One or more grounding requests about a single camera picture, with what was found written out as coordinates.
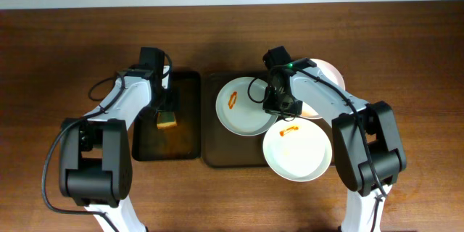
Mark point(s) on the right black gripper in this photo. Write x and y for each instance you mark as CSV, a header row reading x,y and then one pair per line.
x,y
283,105

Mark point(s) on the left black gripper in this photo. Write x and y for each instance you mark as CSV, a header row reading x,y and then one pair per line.
x,y
167,103

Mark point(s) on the yellow green sponge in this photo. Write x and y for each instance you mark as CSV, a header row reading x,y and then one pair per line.
x,y
166,120

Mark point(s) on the white plate ketchup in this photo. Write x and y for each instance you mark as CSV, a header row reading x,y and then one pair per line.
x,y
237,112
334,76
297,150

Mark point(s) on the white plate ketchup front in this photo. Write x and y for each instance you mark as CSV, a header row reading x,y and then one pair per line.
x,y
297,150

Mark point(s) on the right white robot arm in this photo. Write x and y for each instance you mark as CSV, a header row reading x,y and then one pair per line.
x,y
367,147

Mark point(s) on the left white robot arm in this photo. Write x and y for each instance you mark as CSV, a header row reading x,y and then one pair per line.
x,y
95,168

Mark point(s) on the small black water tray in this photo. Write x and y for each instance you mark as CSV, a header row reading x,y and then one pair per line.
x,y
180,142

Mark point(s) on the large brown serving tray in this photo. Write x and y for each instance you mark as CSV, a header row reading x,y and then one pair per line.
x,y
220,147

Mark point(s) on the white plate ketchup back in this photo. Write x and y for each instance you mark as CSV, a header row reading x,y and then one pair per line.
x,y
334,76

